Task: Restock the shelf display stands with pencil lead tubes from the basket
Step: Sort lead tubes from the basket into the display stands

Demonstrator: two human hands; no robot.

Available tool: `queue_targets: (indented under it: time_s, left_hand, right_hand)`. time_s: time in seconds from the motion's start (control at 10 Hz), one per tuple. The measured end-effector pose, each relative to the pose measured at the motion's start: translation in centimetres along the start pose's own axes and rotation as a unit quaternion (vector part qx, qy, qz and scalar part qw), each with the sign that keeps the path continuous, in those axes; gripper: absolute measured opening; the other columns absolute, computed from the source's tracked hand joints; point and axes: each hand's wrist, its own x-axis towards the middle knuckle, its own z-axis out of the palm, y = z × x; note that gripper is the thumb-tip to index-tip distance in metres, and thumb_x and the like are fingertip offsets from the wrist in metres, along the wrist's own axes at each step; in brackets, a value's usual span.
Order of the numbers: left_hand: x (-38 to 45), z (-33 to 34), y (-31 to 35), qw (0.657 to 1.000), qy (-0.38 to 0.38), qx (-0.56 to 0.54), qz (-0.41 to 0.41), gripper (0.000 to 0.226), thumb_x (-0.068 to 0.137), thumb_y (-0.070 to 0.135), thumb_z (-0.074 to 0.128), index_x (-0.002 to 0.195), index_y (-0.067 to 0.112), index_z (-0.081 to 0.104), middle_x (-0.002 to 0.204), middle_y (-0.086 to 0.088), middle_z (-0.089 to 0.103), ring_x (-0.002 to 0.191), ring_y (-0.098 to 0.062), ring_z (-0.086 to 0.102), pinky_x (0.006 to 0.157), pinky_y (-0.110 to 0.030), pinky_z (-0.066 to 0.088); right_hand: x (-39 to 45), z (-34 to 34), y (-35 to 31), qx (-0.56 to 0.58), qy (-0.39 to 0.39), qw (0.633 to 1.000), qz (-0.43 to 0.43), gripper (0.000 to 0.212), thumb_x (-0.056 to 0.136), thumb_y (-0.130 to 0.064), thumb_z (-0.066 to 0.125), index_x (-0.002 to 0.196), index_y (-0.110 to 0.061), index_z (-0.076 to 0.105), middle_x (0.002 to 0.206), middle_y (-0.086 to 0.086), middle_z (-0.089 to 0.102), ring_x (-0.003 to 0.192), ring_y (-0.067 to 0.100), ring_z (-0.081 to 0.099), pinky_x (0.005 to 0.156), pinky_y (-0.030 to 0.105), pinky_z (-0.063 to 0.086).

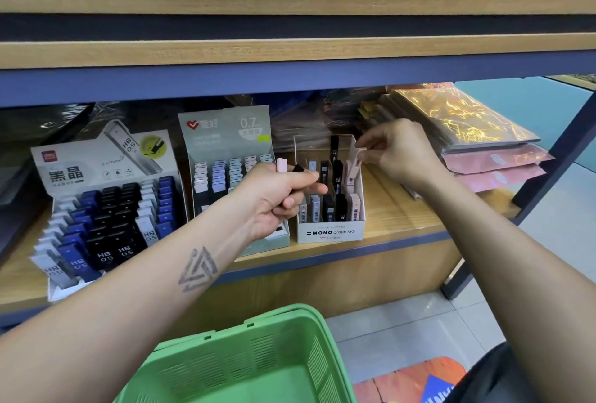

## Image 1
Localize stack of wrapped paper packs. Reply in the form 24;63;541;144
0;110;89;264

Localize person's right forearm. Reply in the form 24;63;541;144
417;173;596;403

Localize dark plastic-wrapped packs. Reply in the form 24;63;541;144
270;83;556;196

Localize colourful printed mat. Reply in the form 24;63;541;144
352;356;469;403

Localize person's right hand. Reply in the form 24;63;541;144
356;119;447;195

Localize clear plastic display box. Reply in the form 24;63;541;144
294;134;368;245

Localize person's left forearm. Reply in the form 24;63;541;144
0;214;257;403

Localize green plastic basket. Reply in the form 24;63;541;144
114;303;358;403

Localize pale green display box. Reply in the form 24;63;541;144
178;105;292;258

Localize person's left hand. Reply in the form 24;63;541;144
228;162;330;244

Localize lead case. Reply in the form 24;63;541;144
345;147;370;196

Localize white display box red label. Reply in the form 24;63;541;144
30;121;188;304

